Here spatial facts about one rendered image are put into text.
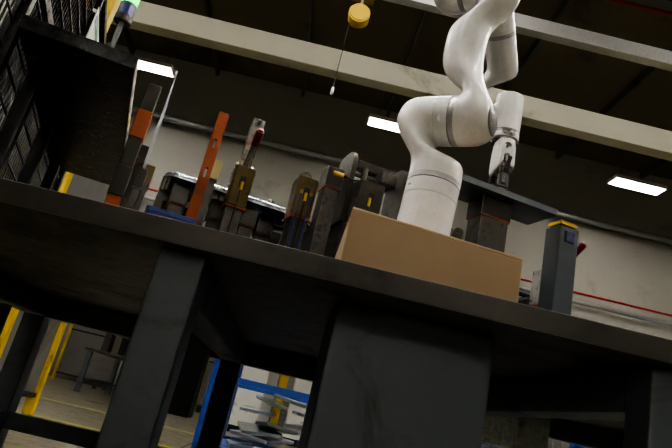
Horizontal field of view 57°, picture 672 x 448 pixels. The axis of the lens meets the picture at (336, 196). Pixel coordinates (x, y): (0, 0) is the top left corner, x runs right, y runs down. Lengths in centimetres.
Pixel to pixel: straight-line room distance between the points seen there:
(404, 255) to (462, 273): 11
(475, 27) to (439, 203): 47
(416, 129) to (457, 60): 20
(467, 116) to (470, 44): 21
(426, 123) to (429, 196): 20
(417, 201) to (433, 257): 24
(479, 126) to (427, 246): 39
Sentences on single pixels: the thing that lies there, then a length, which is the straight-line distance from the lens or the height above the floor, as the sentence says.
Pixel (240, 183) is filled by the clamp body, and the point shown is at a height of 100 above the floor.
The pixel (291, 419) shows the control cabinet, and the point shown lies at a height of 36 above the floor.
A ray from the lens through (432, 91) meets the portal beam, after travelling 559.
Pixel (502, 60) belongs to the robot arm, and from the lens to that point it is 188.
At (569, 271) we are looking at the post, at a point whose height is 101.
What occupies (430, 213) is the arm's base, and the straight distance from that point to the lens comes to 132.
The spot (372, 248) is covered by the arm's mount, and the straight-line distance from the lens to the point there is 111.
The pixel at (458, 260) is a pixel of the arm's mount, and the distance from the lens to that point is 114.
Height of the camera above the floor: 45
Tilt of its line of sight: 20 degrees up
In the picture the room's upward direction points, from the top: 13 degrees clockwise
